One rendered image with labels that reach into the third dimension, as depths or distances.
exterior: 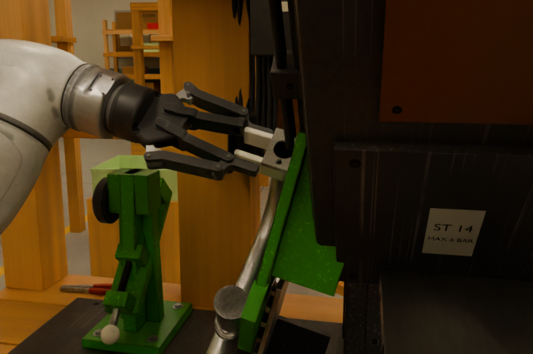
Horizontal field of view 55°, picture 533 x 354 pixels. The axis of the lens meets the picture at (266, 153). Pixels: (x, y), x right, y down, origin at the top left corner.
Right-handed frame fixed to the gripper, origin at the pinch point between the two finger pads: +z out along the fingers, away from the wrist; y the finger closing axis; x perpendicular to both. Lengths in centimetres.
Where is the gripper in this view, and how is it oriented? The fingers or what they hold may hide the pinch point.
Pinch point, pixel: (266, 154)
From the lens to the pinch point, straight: 63.9
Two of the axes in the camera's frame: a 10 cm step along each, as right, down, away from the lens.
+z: 9.4, 2.9, -1.5
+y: 3.3, -8.0, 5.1
